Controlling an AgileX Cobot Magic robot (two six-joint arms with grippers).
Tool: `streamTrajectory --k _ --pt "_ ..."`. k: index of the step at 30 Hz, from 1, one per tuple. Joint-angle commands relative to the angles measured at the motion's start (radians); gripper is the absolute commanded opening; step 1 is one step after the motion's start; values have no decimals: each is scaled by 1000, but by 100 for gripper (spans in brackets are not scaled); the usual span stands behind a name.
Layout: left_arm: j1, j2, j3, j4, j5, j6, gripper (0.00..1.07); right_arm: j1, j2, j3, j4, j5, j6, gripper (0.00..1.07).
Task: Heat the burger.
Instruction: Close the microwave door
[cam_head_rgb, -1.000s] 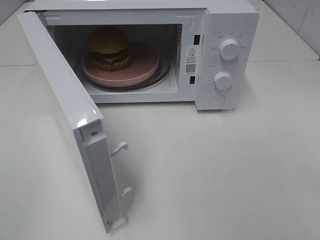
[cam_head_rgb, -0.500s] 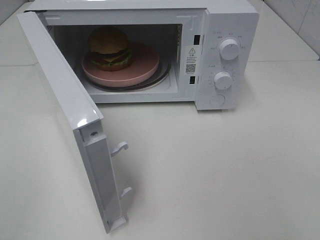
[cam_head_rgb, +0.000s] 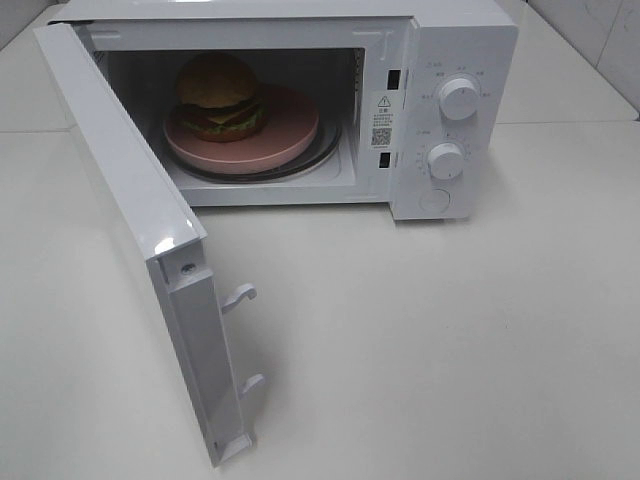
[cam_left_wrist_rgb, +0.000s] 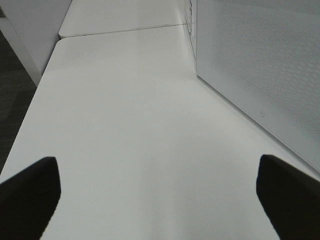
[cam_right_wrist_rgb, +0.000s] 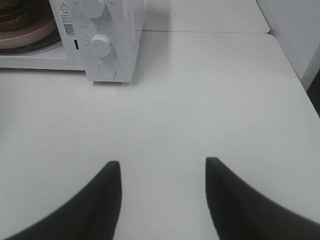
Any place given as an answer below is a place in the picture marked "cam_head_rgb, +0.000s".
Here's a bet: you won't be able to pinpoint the lower white timer knob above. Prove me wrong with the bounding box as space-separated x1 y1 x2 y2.
427 142 464 180

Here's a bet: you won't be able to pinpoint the pink round plate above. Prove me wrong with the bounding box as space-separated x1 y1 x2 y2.
164 84 320 175

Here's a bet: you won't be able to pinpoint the white warning label sticker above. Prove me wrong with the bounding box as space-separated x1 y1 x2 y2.
367 90 401 150

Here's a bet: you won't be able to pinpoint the white microwave oven body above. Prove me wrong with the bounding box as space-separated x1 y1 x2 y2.
44 1 518 220

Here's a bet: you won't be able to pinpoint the white microwave door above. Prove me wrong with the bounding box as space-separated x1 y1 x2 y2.
35 23 264 466

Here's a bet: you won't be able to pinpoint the glass microwave turntable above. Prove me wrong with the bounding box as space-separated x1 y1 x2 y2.
172 120 342 184

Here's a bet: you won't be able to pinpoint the upper white power knob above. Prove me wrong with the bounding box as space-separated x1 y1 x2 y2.
438 76 480 121

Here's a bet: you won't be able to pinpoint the round white door button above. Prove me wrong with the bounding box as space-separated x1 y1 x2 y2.
419 189 451 215

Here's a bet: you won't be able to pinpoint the burger with sesame-free bun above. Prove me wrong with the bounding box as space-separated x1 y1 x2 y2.
170 52 268 143

